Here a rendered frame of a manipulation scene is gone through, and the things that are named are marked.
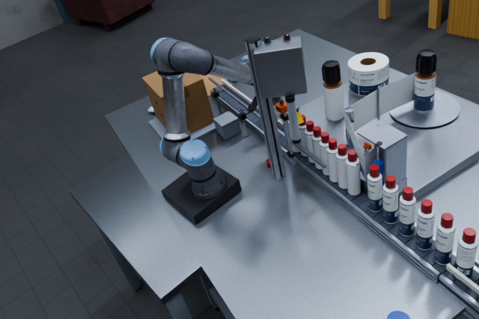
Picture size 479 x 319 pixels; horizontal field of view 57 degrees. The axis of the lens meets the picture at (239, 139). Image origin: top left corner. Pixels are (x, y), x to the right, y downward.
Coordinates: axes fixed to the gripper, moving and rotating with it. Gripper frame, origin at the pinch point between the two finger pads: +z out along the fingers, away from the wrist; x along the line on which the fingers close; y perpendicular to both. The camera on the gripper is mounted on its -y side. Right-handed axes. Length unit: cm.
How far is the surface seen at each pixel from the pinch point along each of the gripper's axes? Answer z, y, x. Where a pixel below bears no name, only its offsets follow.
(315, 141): 8.8, -1.7, -35.7
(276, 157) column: 9.6, -14.9, -22.2
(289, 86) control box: -17, -9, -49
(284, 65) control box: -25, -10, -53
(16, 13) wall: -258, -88, 554
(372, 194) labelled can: 30, -2, -60
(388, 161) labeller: 21, 7, -65
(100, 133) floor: -34, -67, 246
